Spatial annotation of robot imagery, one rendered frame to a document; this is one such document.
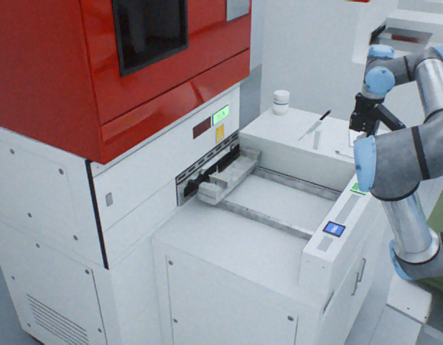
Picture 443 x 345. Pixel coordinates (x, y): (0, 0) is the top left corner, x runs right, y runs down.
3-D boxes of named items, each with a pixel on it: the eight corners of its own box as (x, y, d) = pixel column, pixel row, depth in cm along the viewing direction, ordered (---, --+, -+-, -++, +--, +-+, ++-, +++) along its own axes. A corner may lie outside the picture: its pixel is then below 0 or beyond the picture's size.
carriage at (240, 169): (197, 199, 173) (197, 192, 171) (245, 157, 199) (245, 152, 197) (215, 205, 169) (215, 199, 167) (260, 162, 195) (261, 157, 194)
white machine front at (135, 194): (104, 268, 146) (84, 160, 125) (233, 158, 205) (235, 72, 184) (111, 272, 144) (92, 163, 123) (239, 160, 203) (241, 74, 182)
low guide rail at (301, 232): (199, 200, 177) (199, 193, 176) (202, 197, 179) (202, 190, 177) (321, 245, 155) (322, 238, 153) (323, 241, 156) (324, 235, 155)
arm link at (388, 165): (457, 283, 123) (423, 154, 88) (400, 289, 129) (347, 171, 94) (449, 244, 130) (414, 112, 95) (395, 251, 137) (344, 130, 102)
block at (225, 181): (210, 182, 177) (210, 175, 176) (215, 177, 180) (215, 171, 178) (227, 187, 174) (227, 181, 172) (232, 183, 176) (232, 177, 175)
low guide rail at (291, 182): (234, 169, 197) (235, 162, 195) (237, 167, 198) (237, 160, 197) (347, 205, 174) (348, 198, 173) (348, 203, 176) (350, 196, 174)
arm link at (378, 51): (367, 50, 131) (368, 42, 138) (362, 86, 136) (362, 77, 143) (396, 52, 129) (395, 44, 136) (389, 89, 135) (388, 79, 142)
